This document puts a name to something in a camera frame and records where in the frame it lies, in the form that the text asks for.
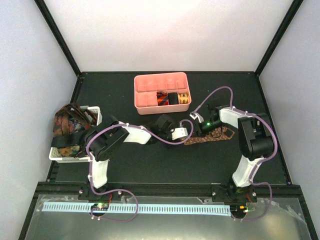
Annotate brown floral tie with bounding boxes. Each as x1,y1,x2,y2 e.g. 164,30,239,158
184,126,235,146

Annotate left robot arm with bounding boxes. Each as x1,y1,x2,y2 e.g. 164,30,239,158
82,114,188,200

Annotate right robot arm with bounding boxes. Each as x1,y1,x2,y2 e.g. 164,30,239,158
189,105,278,202

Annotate pile of dark ties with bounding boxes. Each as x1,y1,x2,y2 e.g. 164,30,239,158
51,103,98,158

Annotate yellow black rolled tie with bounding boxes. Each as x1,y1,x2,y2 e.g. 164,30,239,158
177,92,189,104

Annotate orange black rolled tie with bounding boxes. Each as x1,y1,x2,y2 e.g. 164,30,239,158
156,91,169,106

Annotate pink divided organizer box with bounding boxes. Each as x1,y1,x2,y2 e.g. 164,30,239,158
134,72,192,115

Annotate white basket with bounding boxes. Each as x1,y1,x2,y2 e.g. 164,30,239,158
49,105,103,164

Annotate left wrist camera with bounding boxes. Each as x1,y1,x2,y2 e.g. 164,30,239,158
170,127,188,141

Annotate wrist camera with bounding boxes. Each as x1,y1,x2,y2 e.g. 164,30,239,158
170,127,188,141
189,112,204,123

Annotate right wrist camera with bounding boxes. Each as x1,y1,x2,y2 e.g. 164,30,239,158
189,112,204,123

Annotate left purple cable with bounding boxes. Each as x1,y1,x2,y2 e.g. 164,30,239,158
85,119,195,222

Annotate purple cable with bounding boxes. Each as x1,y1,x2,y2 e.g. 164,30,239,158
191,86,278,223
85,119,195,222

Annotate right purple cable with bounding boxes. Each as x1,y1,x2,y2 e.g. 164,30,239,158
191,86,278,223

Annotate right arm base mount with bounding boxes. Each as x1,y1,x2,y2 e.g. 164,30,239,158
211,183,257,220

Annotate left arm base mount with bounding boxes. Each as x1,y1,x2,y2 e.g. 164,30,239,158
78,183,123,217

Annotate light blue slotted cable duct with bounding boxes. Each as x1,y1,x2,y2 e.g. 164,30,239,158
42,202,231,217

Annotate right black frame post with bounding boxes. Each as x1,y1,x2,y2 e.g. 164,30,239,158
254,0,304,77

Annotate black frame post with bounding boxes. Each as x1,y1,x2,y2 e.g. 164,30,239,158
34,0,82,77
254,0,304,77

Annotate left black frame post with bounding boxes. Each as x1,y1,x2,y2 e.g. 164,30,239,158
34,0,82,77

